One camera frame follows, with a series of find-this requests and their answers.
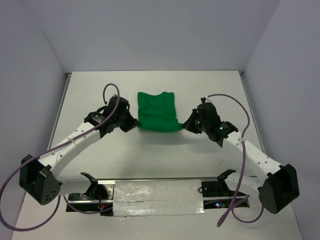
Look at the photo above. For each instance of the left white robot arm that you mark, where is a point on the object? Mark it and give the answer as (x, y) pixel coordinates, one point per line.
(41, 178)

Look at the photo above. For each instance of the silver tape patch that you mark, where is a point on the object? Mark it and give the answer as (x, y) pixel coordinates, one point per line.
(157, 198)

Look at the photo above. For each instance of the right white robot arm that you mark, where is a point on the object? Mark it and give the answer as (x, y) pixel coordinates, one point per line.
(277, 185)

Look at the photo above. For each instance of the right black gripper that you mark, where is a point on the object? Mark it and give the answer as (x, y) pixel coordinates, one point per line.
(189, 124)

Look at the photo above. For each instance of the green t shirt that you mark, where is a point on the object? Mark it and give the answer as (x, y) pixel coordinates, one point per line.
(157, 113)

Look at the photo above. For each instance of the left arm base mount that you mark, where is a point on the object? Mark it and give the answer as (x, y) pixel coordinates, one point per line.
(91, 201)

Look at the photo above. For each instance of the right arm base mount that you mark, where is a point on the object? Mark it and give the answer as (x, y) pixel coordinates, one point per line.
(215, 193)

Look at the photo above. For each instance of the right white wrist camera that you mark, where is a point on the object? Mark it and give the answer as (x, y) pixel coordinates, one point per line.
(205, 100)

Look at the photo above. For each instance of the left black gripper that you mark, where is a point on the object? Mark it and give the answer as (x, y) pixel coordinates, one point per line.
(132, 122)

